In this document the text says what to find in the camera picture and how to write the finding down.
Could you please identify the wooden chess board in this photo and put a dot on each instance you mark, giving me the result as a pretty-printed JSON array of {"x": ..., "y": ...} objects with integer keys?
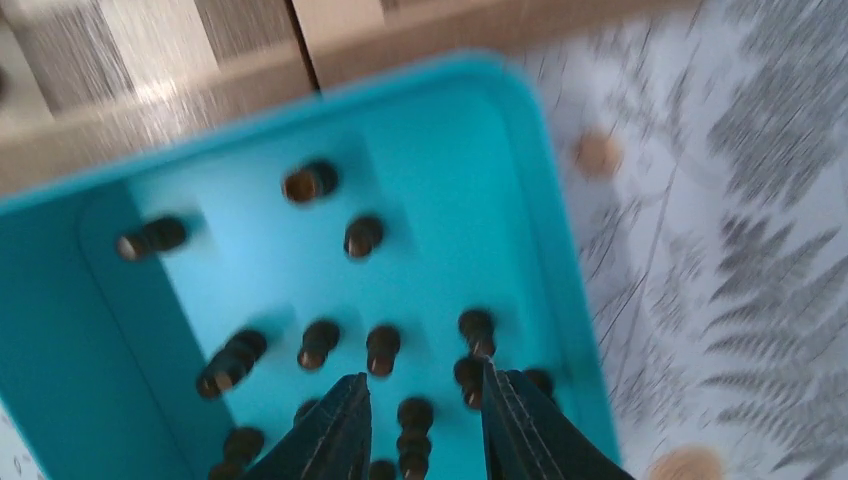
[{"x": 86, "y": 82}]

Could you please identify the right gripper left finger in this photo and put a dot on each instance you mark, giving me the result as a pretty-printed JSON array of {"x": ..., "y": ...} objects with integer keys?
[{"x": 331, "y": 441}]

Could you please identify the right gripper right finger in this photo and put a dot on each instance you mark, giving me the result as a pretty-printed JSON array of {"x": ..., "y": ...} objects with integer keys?
[{"x": 526, "y": 436}]

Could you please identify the black chess piece in tray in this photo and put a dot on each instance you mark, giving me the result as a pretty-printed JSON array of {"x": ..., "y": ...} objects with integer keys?
[
  {"x": 476, "y": 326},
  {"x": 310, "y": 182},
  {"x": 362, "y": 236},
  {"x": 382, "y": 344},
  {"x": 157, "y": 236}
]

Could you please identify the teal plastic tray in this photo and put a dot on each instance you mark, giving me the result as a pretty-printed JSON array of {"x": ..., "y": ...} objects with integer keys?
[{"x": 113, "y": 369}]

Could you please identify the floral patterned table mat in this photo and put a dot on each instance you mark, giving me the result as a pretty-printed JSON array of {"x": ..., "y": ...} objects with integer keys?
[{"x": 704, "y": 158}]

